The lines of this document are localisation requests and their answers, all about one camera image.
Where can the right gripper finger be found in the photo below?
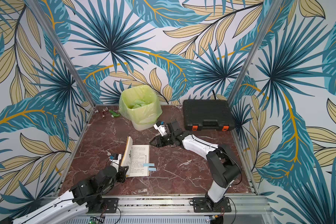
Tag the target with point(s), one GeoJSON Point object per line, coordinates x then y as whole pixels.
{"type": "Point", "coordinates": [155, 144]}
{"type": "Point", "coordinates": [155, 140]}

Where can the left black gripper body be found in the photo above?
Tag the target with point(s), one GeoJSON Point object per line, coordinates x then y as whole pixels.
{"type": "Point", "coordinates": [120, 176]}

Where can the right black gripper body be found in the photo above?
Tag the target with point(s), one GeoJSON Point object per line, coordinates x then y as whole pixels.
{"type": "Point", "coordinates": [168, 139]}

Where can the yellow cover book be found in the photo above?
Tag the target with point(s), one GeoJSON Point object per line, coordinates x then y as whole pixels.
{"type": "Point", "coordinates": [136, 157]}

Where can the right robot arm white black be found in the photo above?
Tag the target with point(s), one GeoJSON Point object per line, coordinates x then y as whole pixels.
{"type": "Point", "coordinates": [222, 162]}

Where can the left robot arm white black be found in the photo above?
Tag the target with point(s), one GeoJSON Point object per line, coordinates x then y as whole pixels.
{"type": "Point", "coordinates": [82, 198]}

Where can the black plastic tool case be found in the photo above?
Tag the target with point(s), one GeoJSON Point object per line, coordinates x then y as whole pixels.
{"type": "Point", "coordinates": [203, 114]}

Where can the white bin green bag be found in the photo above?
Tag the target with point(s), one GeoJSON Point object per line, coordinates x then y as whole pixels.
{"type": "Point", "coordinates": [141, 106]}

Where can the green small bottle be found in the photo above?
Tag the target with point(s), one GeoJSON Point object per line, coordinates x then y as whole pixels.
{"type": "Point", "coordinates": [114, 114]}

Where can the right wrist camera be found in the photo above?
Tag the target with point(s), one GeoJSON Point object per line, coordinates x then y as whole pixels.
{"type": "Point", "coordinates": [161, 127]}

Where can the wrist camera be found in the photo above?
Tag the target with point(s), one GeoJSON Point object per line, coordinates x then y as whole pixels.
{"type": "Point", "coordinates": [161, 127]}
{"type": "Point", "coordinates": [114, 159]}

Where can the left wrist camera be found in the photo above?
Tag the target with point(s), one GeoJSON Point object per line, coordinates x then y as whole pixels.
{"type": "Point", "coordinates": [114, 159]}

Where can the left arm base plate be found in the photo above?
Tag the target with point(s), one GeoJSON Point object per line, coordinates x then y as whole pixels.
{"type": "Point", "coordinates": [103, 205]}

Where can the aluminium front rail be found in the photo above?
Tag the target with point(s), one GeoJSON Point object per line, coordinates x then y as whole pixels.
{"type": "Point", "coordinates": [179, 205]}

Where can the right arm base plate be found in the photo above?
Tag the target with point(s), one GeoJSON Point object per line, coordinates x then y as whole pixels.
{"type": "Point", "coordinates": [205, 205]}

